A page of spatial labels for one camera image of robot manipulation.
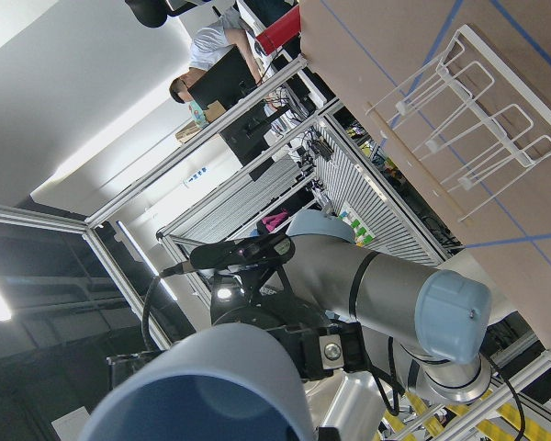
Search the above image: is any black monitor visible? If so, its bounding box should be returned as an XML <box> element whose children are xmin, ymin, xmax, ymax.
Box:
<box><xmin>189</xmin><ymin>47</ymin><xmax>256</xmax><ymax>109</ymax></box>

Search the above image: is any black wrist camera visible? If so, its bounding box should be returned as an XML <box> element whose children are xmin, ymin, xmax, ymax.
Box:
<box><xmin>189</xmin><ymin>233</ymin><xmax>295</xmax><ymax>272</ymax></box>

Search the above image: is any red cylinder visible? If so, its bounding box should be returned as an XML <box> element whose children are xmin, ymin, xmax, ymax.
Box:
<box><xmin>255</xmin><ymin>5</ymin><xmax>301</xmax><ymax>55</ymax></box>

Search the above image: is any blue plastic cup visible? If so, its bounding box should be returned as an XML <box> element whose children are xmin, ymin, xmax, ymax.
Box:
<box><xmin>80</xmin><ymin>323</ymin><xmax>314</xmax><ymax>440</ymax></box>

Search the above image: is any white wire cup holder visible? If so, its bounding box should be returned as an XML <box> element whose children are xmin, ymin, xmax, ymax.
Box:
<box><xmin>364</xmin><ymin>25</ymin><xmax>551</xmax><ymax>224</ymax></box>

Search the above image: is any person behind monitor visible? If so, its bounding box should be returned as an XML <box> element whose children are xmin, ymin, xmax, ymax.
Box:
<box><xmin>169</xmin><ymin>5</ymin><xmax>262</xmax><ymax>104</ymax></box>

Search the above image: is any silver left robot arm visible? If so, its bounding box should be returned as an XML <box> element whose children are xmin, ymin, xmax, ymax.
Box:
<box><xmin>81</xmin><ymin>209</ymin><xmax>491</xmax><ymax>440</ymax></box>

